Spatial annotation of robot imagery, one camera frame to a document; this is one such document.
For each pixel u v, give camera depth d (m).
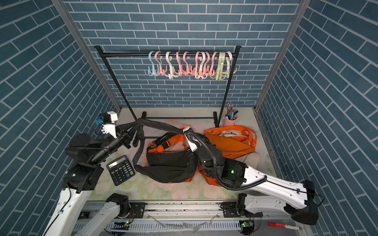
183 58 0.64
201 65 0.69
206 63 0.68
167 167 0.77
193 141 0.47
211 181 0.77
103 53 0.64
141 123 0.58
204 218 0.72
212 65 0.69
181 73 0.72
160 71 0.71
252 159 0.74
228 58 0.66
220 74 0.71
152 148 0.87
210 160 0.42
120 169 0.86
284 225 0.69
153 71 0.70
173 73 0.72
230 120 1.02
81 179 0.43
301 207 0.41
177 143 0.99
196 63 0.68
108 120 0.48
